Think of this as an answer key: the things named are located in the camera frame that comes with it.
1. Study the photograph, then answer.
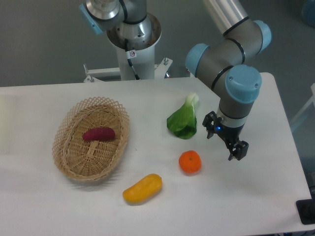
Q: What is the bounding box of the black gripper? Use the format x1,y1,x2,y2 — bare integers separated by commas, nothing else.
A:
202,111,249,161

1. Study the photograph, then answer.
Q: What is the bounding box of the black device at table edge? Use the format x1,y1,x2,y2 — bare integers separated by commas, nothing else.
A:
296,199,315,225

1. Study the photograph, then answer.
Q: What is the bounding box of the woven wicker basket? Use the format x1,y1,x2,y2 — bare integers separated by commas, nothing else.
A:
52,97,129,181

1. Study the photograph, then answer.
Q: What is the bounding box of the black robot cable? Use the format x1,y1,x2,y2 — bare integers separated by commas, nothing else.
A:
124,38,141,81

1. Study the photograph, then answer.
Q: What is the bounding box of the yellow mango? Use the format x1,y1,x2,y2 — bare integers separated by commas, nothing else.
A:
123,174,163,204

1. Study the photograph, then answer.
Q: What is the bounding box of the purple sweet potato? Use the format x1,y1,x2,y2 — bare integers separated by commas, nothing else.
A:
82,127,116,141

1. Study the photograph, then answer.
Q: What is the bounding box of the orange tangerine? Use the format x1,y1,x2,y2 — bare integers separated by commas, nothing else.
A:
178,150,202,174

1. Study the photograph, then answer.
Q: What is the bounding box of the green bok choy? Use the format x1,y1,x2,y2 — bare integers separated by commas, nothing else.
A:
166,92,199,140

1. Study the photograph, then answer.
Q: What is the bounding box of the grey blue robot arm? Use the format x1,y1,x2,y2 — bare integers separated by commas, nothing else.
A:
79,0,272,160

